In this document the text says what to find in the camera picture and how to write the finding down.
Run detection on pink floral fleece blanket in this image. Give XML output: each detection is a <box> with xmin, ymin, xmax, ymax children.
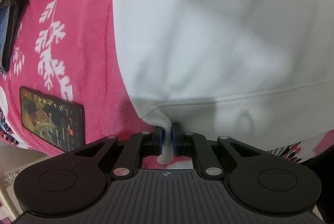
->
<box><xmin>0</xmin><ymin>0</ymin><xmax>334</xmax><ymax>170</ymax></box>

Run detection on white sweatshirt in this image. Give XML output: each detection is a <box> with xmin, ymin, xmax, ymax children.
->
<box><xmin>113</xmin><ymin>0</ymin><xmax>333</xmax><ymax>164</ymax></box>

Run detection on black smartphone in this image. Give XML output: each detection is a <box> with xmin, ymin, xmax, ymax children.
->
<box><xmin>19</xmin><ymin>87</ymin><xmax>85</xmax><ymax>152</ymax></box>

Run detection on dark folded jeans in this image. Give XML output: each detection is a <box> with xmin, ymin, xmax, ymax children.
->
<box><xmin>0</xmin><ymin>0</ymin><xmax>23</xmax><ymax>74</ymax></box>

